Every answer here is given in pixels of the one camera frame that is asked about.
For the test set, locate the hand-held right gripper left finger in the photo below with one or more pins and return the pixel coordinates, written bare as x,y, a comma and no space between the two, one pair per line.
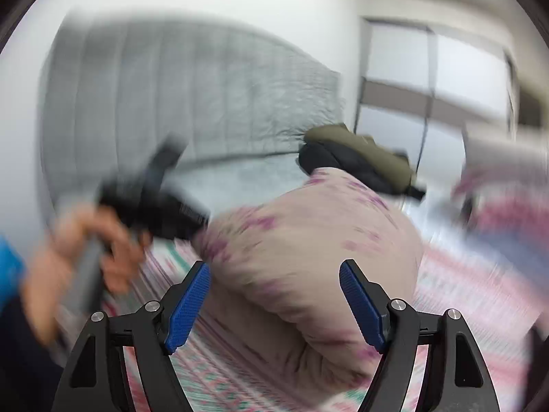
188,309

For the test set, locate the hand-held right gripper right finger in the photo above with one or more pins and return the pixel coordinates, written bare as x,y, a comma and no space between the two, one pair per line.
362,304

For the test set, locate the floral padded beige coat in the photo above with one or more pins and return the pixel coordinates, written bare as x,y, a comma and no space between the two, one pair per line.
309,261

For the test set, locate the person's left hand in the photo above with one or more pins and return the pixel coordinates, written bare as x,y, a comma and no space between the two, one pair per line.
64,261

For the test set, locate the striped patterned blanket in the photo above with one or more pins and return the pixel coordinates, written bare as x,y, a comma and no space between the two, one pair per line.
463,304

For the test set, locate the grey padded headboard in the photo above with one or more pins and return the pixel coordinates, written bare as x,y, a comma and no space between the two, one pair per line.
171,94

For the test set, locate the olive and black jacket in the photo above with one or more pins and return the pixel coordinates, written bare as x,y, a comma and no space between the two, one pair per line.
364,158

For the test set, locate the blue pillow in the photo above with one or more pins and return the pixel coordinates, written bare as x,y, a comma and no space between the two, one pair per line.
510,244

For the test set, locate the pink folded quilt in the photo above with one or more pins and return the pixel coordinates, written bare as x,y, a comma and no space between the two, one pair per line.
502,189

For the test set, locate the grey pillow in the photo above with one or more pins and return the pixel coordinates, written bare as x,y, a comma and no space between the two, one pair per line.
506,150

